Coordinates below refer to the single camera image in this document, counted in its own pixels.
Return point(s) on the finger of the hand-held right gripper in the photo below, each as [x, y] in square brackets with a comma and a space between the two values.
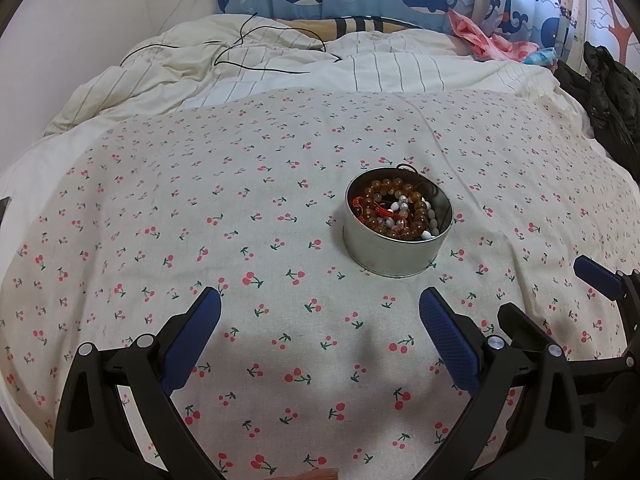
[597, 276]
[520, 322]

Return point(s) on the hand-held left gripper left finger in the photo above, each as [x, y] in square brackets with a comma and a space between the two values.
[192, 340]

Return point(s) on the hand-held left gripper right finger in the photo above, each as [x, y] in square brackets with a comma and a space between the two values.
[450, 345]

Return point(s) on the round metal tin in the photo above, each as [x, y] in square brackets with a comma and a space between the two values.
[390, 256]

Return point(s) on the cherry print bed sheet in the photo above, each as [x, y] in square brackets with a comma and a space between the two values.
[200, 210]

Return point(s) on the black jacket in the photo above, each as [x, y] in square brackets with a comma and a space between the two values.
[605, 95]

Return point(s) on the light blue cloth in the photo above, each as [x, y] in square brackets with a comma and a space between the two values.
[542, 56]

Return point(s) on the white bed sheet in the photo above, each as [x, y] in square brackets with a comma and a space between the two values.
[30, 160]

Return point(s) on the pink cloth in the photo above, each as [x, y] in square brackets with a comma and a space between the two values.
[470, 30]

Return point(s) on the white striped duvet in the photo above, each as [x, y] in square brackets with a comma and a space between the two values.
[400, 70]

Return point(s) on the tan black striped pillow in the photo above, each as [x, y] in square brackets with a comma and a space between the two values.
[310, 27]

